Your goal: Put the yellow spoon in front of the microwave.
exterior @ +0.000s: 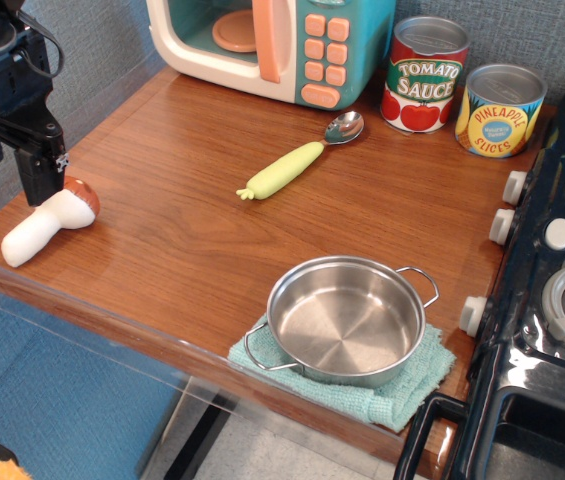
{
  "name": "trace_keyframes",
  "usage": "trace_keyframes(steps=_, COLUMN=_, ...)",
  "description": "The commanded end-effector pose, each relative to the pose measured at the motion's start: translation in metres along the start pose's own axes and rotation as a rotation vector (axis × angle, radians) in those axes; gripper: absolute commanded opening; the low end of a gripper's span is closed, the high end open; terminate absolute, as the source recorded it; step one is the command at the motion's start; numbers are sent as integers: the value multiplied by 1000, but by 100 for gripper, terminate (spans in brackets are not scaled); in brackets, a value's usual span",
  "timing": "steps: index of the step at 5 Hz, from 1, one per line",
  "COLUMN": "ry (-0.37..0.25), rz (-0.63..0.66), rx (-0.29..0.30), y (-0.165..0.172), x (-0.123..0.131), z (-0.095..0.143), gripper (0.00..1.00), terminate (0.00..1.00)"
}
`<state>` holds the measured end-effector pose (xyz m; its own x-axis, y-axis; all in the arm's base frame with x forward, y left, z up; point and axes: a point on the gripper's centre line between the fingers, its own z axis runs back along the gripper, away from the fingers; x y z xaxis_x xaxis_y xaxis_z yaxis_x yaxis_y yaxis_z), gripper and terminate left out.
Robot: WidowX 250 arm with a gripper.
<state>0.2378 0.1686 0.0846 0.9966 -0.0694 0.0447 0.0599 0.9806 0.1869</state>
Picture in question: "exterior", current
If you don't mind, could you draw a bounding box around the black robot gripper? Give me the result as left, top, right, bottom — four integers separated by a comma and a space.
0, 1, 69, 206

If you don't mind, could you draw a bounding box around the yellow handled metal spoon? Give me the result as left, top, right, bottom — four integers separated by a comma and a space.
236, 111, 365, 200

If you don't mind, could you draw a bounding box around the orange microwave plate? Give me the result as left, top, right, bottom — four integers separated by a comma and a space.
212, 9, 256, 53

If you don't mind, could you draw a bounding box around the teal toy microwave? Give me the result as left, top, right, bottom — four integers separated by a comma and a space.
147, 0, 396, 111

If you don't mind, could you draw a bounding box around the plush toy mushroom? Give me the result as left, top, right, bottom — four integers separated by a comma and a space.
1, 176, 100, 268

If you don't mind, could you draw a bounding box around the tomato sauce can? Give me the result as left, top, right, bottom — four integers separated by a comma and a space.
381, 16, 470, 133

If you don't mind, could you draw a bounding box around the teal dish cloth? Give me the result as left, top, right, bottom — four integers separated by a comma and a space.
228, 316, 455, 432

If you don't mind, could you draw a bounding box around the grey stove knob lower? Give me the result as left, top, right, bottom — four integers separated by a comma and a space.
459, 296, 487, 338

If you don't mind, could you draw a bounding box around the grey stove knob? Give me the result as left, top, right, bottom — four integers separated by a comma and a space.
489, 209, 515, 246
459, 296, 487, 338
502, 170, 527, 206

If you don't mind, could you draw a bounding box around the pineapple slices can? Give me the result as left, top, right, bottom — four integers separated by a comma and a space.
455, 64, 547, 159

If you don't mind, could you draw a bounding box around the grey stove knob middle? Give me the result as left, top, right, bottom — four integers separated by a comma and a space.
489, 209, 515, 246

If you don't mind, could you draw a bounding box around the grey stove knob upper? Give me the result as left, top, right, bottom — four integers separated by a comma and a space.
502, 170, 527, 206

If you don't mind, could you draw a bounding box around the black toy stove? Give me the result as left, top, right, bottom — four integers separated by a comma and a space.
395, 95, 565, 479

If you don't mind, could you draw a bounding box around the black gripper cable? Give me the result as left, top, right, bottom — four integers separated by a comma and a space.
14, 9, 66, 80

